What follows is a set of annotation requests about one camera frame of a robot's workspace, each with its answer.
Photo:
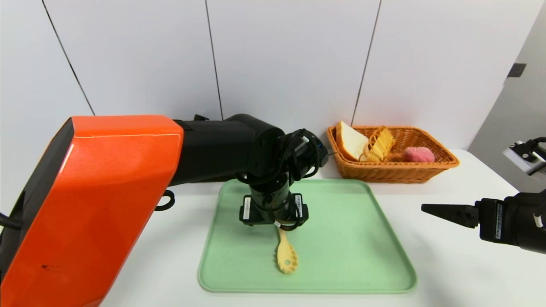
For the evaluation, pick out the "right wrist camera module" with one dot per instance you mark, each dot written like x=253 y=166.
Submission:
x=527 y=160

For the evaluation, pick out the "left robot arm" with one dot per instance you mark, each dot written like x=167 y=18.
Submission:
x=106 y=204

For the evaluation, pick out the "orange wicker basket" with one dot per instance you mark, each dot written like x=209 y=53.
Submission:
x=384 y=175

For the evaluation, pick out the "red peach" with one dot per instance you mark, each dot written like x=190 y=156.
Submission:
x=419 y=154

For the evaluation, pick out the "green yellow pasta spoon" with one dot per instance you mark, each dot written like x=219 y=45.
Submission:
x=286 y=256

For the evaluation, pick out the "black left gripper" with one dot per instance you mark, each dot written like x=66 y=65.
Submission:
x=273 y=213

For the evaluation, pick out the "light green plastic tray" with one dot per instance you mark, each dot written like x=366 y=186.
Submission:
x=341 y=264

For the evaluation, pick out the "white bread slice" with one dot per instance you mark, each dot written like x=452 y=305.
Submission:
x=349 y=143

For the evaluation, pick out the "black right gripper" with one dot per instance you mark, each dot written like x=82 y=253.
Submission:
x=490 y=219

